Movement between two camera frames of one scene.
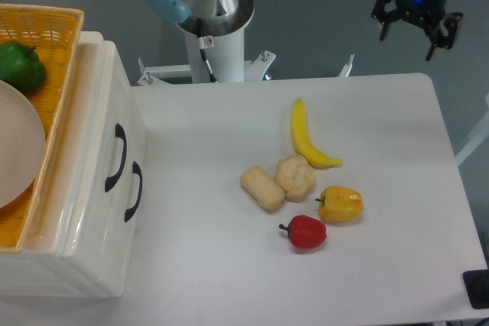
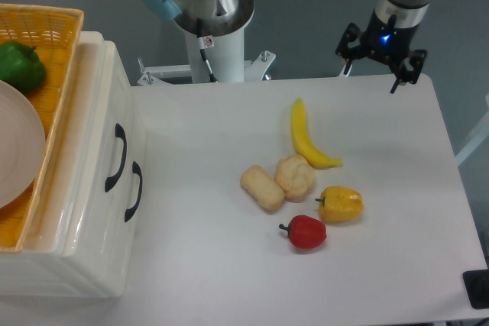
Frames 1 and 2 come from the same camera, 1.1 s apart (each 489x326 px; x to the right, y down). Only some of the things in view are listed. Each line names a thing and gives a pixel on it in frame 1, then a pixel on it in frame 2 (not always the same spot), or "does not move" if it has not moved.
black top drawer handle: x=120 y=132 does not move
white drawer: x=102 y=173 does not move
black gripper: x=422 y=1 -> x=388 y=43
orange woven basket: x=54 y=33 does not move
